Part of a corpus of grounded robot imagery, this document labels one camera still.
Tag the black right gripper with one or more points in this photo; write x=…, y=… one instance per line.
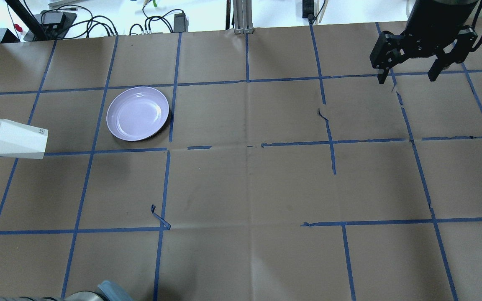
x=432, y=26

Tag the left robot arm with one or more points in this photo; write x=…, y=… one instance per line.
x=106, y=291

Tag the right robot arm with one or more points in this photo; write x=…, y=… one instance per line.
x=441, y=28

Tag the lavender round plate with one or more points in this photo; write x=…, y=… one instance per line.
x=137, y=114

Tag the black power adapter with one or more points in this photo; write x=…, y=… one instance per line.
x=181, y=23

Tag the aluminium frame post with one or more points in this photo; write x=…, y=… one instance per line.
x=242, y=16

